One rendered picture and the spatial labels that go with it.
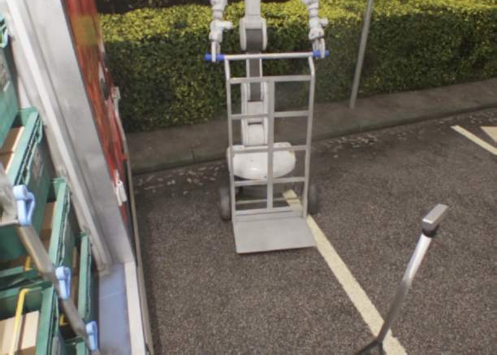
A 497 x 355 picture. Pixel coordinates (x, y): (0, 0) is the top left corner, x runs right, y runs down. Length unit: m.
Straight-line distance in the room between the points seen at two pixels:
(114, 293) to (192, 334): 0.71
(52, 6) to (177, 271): 1.78
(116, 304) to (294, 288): 1.18
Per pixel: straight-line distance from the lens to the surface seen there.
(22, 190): 0.86
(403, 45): 4.77
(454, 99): 5.17
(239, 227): 2.63
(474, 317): 2.59
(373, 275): 2.52
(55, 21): 1.17
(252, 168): 2.69
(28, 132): 1.11
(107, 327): 1.54
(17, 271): 1.09
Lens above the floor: 1.91
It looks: 36 degrees down
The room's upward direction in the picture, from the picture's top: straight up
